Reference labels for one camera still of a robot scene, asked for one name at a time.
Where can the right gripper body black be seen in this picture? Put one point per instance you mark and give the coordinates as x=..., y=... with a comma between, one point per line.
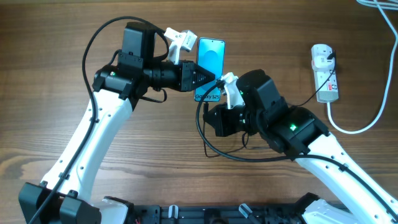
x=231, y=120

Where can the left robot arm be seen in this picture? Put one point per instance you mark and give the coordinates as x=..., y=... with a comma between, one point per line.
x=149, y=58

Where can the white power strip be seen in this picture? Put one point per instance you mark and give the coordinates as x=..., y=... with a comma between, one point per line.
x=326, y=86

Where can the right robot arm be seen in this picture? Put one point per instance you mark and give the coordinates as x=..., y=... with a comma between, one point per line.
x=254, y=106

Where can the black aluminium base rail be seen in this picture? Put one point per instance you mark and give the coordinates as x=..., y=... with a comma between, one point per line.
x=155, y=214

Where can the white USB charger adapter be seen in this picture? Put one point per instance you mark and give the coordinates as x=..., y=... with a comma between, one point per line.
x=322, y=63

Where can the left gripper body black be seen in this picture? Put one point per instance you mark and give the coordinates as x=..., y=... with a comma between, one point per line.
x=185, y=66

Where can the teal Galaxy smartphone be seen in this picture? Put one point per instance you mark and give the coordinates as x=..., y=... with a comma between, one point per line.
x=210, y=56

